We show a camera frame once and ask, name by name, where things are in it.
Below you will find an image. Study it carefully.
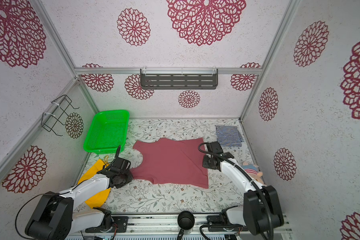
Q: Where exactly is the yellow hat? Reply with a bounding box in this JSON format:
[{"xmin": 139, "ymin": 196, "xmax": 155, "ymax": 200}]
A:
[{"xmin": 78, "ymin": 155, "xmax": 111, "ymax": 209}]

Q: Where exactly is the maroon tank top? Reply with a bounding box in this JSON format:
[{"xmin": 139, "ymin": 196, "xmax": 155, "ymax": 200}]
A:
[{"xmin": 131, "ymin": 138, "xmax": 209, "ymax": 189}]

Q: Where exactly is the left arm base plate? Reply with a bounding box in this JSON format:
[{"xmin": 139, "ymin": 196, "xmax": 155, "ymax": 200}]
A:
[{"xmin": 84, "ymin": 216, "xmax": 129, "ymax": 234}]

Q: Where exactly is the black wire wall rack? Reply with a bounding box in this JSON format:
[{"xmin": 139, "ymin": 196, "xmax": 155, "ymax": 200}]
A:
[{"xmin": 41, "ymin": 95, "xmax": 79, "ymax": 137}]

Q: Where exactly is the blue white striped tank top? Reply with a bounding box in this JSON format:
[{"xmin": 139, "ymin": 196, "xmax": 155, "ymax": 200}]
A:
[{"xmin": 216, "ymin": 126, "xmax": 244, "ymax": 147}]

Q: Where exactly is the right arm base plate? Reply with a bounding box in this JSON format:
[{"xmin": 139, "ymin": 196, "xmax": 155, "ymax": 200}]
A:
[{"xmin": 207, "ymin": 215, "xmax": 248, "ymax": 232}]

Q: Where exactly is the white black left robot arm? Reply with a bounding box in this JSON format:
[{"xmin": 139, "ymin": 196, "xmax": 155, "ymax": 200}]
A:
[{"xmin": 25, "ymin": 157, "xmax": 133, "ymax": 240}]

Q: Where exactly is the grey wall shelf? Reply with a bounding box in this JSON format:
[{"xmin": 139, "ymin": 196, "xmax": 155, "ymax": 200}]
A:
[{"xmin": 140, "ymin": 69, "xmax": 219, "ymax": 90}]

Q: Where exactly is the green plastic basket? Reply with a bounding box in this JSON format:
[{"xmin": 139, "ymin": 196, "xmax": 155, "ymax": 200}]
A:
[{"xmin": 83, "ymin": 110, "xmax": 130, "ymax": 155}]

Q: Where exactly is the plush doll toy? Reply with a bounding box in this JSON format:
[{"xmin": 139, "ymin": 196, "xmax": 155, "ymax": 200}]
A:
[{"xmin": 241, "ymin": 162, "xmax": 264, "ymax": 185}]

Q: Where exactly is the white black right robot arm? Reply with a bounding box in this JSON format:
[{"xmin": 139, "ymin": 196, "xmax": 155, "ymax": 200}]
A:
[{"xmin": 198, "ymin": 142, "xmax": 284, "ymax": 240}]

